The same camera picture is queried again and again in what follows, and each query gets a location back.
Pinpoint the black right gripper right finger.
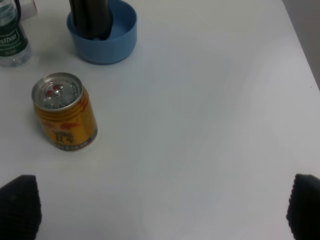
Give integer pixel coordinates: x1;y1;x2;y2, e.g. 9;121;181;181
286;174;320;240

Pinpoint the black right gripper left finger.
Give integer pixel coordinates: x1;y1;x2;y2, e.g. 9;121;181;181
0;175;42;240

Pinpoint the cola bottle yellow cap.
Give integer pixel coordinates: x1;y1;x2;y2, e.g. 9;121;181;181
69;0;113;40

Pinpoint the gold energy drink can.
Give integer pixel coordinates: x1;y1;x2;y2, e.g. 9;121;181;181
31;72;98;152

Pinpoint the clear water bottle green label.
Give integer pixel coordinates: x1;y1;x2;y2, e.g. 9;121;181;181
0;0;32;67

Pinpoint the blue plastic bowl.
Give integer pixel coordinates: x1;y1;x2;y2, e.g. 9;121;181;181
66;0;138;65

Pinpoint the white medicine box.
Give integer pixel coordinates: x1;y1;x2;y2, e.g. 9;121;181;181
19;0;38;21

